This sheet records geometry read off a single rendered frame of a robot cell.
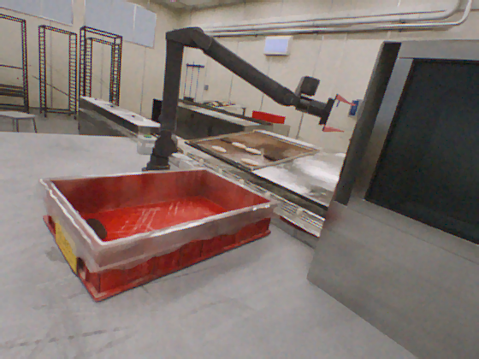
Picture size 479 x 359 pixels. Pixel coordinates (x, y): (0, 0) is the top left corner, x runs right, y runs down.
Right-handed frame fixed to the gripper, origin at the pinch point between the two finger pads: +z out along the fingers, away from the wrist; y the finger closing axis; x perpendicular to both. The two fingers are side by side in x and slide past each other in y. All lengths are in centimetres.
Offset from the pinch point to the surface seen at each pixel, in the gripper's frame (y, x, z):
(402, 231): 11, 64, 13
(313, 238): 29, 43, 2
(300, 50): -60, -449, -107
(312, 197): 27.3, 18.9, -1.0
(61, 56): 86, -400, -635
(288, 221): 29.6, 38.8, -5.2
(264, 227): 30, 47, -10
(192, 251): 30, 69, -21
